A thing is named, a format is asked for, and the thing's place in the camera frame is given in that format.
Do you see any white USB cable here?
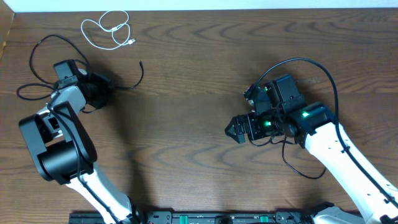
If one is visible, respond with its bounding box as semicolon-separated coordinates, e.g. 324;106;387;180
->
80;10;136;51

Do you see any long black USB cable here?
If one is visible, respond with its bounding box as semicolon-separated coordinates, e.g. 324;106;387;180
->
16;34;145;101

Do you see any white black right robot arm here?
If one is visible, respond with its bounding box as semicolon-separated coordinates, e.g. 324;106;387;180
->
224;74;397;223

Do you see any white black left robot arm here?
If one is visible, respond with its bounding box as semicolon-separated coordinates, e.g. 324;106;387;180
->
19;59;140;223

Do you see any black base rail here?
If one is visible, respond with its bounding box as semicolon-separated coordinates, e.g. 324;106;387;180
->
68;210;315;224

